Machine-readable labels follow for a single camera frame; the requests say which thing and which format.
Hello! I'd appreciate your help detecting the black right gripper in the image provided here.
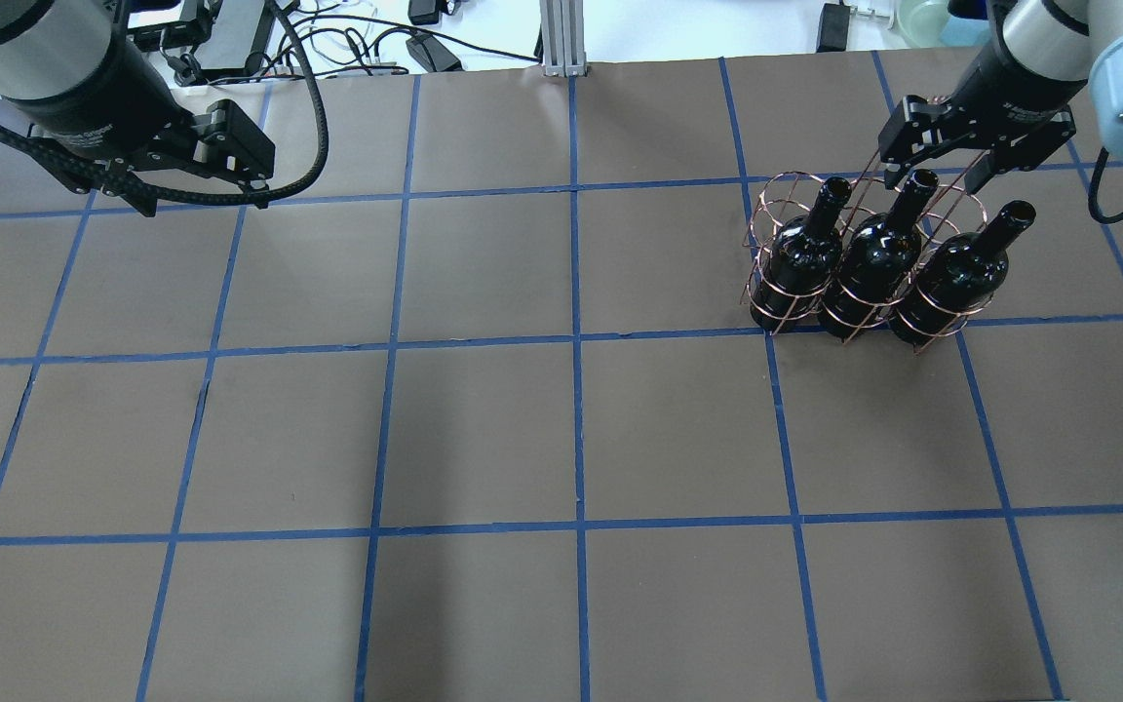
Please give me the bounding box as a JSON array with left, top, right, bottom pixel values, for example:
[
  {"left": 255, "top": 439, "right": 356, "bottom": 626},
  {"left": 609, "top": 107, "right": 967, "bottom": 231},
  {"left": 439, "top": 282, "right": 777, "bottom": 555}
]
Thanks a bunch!
[{"left": 877, "top": 44, "right": 1086, "bottom": 194}]

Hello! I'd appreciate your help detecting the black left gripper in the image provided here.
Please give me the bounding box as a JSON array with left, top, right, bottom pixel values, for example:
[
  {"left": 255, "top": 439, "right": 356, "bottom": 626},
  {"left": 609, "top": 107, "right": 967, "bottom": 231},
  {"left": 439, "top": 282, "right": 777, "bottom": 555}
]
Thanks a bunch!
[{"left": 6, "top": 34, "right": 276, "bottom": 217}]

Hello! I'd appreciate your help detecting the dark wine bottle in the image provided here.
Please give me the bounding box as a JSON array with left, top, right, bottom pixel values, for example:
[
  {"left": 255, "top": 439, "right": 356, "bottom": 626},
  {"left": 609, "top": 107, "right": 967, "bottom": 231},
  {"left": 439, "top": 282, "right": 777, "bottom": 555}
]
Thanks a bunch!
[
  {"left": 818, "top": 168, "right": 939, "bottom": 341},
  {"left": 750, "top": 177, "right": 852, "bottom": 332}
]

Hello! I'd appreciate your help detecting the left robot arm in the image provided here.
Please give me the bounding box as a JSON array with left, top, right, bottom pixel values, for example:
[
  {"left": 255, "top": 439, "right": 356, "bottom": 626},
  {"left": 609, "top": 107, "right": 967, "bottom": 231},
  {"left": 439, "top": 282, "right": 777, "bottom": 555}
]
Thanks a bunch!
[{"left": 0, "top": 1, "right": 275, "bottom": 216}]

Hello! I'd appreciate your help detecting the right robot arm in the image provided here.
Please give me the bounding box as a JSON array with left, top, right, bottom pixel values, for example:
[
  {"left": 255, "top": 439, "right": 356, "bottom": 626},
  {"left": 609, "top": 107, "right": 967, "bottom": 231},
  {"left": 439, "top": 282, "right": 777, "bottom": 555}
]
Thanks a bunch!
[{"left": 877, "top": 1, "right": 1123, "bottom": 194}]

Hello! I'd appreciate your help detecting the dark wine bottle in basket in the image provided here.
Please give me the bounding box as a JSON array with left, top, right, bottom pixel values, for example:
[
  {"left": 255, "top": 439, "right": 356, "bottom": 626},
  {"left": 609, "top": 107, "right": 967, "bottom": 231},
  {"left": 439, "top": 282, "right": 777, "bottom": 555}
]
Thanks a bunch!
[{"left": 750, "top": 177, "right": 852, "bottom": 332}]

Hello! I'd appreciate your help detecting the blue foam cube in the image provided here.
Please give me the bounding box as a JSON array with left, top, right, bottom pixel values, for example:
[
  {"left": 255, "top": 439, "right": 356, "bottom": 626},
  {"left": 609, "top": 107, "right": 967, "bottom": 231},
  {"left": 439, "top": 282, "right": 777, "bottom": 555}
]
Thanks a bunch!
[{"left": 939, "top": 15, "right": 990, "bottom": 46}]

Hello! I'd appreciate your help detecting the black power adapter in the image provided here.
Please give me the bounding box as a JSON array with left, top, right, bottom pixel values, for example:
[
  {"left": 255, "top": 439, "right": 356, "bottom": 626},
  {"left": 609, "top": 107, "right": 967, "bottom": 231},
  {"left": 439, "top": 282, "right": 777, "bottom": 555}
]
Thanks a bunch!
[{"left": 815, "top": 1, "right": 851, "bottom": 54}]

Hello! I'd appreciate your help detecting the black power brick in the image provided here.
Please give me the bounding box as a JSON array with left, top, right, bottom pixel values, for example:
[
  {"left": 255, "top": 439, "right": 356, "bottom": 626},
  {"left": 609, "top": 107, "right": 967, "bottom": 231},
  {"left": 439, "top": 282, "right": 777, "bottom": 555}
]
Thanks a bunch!
[{"left": 407, "top": 34, "right": 464, "bottom": 74}]

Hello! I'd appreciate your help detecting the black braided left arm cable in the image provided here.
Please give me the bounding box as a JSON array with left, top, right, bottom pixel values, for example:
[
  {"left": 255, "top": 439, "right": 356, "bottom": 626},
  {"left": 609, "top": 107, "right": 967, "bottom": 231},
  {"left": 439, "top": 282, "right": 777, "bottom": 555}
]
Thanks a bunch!
[{"left": 0, "top": 0, "right": 330, "bottom": 204}]

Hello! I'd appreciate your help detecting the copper wire wine basket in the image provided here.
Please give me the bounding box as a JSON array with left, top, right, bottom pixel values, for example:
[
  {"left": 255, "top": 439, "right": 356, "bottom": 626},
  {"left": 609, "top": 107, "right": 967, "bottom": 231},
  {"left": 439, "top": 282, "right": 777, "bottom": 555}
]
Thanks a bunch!
[{"left": 745, "top": 168, "right": 1035, "bottom": 352}]

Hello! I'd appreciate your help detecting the aluminium frame post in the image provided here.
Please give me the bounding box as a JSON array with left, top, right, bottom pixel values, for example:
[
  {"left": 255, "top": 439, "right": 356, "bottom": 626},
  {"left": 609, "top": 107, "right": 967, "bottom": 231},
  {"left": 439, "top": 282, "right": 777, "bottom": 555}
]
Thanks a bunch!
[{"left": 539, "top": 0, "right": 588, "bottom": 78}]

